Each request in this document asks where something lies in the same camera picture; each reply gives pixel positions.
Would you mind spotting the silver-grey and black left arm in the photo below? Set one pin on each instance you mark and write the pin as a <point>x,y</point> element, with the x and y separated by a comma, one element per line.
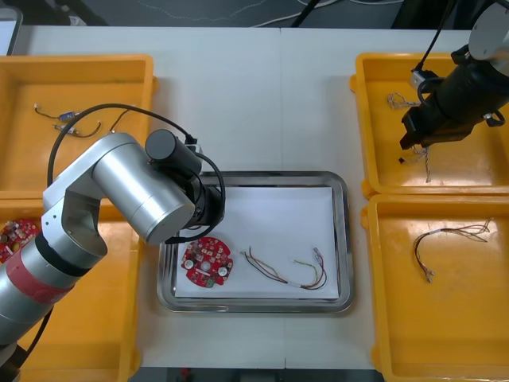
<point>119,179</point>

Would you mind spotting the yellow-orange plastic bin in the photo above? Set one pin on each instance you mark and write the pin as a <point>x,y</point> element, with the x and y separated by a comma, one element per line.
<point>99,318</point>
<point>437,338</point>
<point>381,167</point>
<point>24,159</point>

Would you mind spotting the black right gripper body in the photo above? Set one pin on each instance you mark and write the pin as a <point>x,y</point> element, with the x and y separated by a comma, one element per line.
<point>437,127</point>

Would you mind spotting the grey rimmed white panel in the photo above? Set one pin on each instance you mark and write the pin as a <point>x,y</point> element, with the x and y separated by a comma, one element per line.
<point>6,36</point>

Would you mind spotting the steel tray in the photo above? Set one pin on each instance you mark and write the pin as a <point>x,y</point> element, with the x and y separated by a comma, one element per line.
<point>346,238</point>

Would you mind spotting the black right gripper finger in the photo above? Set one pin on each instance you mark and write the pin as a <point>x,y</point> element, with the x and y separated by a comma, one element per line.
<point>423,143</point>
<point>407,143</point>

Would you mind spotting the round red circuit board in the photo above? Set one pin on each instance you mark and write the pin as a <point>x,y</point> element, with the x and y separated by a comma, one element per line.
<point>20,231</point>
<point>207,254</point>

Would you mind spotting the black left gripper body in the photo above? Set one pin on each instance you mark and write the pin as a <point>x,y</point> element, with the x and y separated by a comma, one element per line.
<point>206,223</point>

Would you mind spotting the blue label metal solenoid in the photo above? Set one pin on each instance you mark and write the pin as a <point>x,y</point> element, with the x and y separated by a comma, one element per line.
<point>65,116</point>

